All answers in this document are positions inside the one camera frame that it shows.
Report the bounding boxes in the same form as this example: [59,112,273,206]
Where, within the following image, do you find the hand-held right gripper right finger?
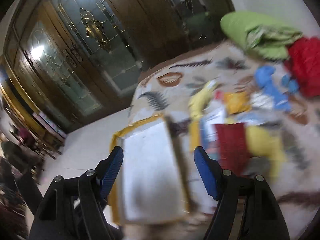
[194,146,290,240]

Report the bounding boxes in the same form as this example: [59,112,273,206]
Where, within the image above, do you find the red garment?
[284,37,320,98]

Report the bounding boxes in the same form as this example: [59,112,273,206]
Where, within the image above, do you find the green pillow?
[220,11,303,61]

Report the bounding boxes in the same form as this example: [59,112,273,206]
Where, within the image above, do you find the leaf printed blanket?
[117,39,320,240]

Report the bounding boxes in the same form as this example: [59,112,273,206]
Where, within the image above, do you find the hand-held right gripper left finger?
[29,146,124,240]

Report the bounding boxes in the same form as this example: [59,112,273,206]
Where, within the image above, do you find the cardboard box with yellow tape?
[109,114,199,227]

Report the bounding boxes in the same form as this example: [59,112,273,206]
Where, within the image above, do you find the clear blue printed packet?
[199,105,227,155]

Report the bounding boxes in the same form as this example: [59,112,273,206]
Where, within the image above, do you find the blue plush toy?
[254,66,300,113]

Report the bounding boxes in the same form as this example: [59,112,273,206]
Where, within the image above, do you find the wooden cabinet with glass doors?
[2,0,235,133]

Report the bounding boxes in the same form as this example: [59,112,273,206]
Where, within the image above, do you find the wooden sideboard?
[31,111,67,143]

